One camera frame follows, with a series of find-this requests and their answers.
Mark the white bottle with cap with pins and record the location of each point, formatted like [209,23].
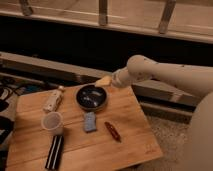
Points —
[54,100]

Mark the metal railing post left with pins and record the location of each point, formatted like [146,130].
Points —
[25,8]

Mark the translucent plastic cup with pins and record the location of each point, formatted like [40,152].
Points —
[53,123]

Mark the black ceramic bowl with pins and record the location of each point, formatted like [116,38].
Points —
[91,98]

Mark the metal railing post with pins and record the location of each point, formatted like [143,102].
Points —
[103,11]
[166,16]
[25,8]

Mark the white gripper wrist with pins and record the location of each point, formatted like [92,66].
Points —
[120,79]

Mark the metal railing post middle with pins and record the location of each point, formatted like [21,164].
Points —
[103,11]

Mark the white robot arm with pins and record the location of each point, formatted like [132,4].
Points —
[195,80]

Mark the blue sponge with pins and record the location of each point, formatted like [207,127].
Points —
[90,122]

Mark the red pocket knife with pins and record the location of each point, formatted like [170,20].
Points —
[113,131]

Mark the metal railing post right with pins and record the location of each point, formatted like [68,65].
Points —
[166,16]

